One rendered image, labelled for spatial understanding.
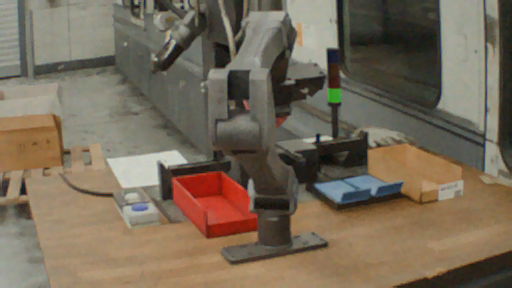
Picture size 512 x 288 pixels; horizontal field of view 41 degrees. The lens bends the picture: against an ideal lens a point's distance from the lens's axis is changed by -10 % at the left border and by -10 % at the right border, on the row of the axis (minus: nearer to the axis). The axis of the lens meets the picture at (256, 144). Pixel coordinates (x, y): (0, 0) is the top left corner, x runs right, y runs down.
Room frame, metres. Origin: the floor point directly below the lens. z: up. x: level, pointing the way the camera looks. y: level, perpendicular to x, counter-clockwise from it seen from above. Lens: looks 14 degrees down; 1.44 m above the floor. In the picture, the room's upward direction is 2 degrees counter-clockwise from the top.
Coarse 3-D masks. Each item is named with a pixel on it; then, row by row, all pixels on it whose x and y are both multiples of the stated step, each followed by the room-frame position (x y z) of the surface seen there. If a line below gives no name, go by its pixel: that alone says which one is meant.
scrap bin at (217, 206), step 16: (192, 176) 1.61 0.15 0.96; (208, 176) 1.63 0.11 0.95; (224, 176) 1.61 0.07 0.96; (176, 192) 1.57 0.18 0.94; (192, 192) 1.61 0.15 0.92; (208, 192) 1.62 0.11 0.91; (224, 192) 1.61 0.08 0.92; (240, 192) 1.51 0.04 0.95; (192, 208) 1.45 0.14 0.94; (208, 208) 1.54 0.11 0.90; (224, 208) 1.54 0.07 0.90; (240, 208) 1.52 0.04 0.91; (208, 224) 1.44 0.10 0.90; (224, 224) 1.38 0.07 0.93; (240, 224) 1.39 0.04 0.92; (256, 224) 1.40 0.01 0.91
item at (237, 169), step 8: (232, 160) 1.69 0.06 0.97; (312, 160) 1.71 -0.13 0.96; (232, 168) 1.69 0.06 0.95; (240, 168) 1.65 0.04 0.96; (296, 168) 1.70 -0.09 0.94; (304, 168) 1.70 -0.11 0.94; (312, 168) 1.71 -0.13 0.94; (232, 176) 1.70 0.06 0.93; (240, 176) 1.65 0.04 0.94; (248, 176) 1.65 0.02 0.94; (296, 176) 1.70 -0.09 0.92; (304, 176) 1.70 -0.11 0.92; (312, 176) 1.71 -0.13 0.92; (240, 184) 1.65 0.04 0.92; (248, 184) 1.65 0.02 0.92
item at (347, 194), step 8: (320, 184) 1.62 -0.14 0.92; (328, 184) 1.62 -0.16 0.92; (336, 184) 1.61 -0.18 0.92; (344, 184) 1.61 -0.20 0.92; (328, 192) 1.56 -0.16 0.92; (336, 192) 1.56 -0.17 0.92; (344, 192) 1.48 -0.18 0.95; (352, 192) 1.48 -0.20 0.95; (360, 192) 1.49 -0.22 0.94; (368, 192) 1.50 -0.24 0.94; (336, 200) 1.51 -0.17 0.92; (344, 200) 1.49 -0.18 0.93; (352, 200) 1.50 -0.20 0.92; (360, 200) 1.50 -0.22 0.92
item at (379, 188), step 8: (360, 176) 1.66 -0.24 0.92; (368, 176) 1.66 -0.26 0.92; (352, 184) 1.61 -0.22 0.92; (360, 184) 1.60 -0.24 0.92; (368, 184) 1.60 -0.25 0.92; (376, 184) 1.60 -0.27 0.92; (384, 184) 1.52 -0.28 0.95; (392, 184) 1.52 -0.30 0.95; (400, 184) 1.54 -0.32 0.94; (376, 192) 1.52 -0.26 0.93; (384, 192) 1.53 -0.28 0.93; (392, 192) 1.54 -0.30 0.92
